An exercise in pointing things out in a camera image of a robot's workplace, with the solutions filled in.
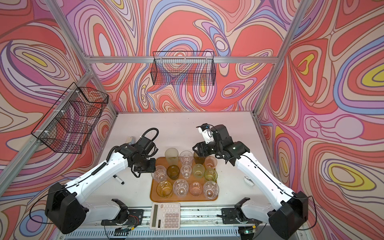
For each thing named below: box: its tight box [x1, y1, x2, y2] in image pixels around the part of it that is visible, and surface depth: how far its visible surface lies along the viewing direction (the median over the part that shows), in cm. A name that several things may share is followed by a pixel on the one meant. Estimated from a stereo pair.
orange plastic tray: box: [150, 157, 220, 202], surface depth 84 cm
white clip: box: [244, 176, 255, 186], surface depth 86 cm
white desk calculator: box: [149, 202, 181, 230], surface depth 74 cm
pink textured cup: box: [204, 156, 218, 169], surface depth 90 cm
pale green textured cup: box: [192, 163, 206, 179], surface depth 85 cm
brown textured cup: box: [193, 152, 206, 165], surface depth 92 cm
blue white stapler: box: [125, 136, 135, 144], surface depth 101 cm
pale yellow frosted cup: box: [165, 147, 179, 167], surface depth 88 cm
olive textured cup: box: [166, 165, 180, 180], surface depth 84 cm
